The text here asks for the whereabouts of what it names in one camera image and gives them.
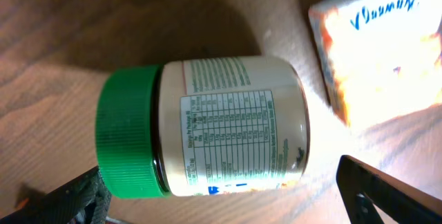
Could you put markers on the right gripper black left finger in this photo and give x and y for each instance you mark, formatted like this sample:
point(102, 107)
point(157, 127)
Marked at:
point(85, 196)

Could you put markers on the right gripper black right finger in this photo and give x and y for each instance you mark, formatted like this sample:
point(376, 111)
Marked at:
point(365, 189)

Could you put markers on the green lid jar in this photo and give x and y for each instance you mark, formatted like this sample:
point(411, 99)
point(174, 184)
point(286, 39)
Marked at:
point(202, 127)

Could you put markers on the small orange carton box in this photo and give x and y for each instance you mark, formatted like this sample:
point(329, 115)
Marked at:
point(381, 59)

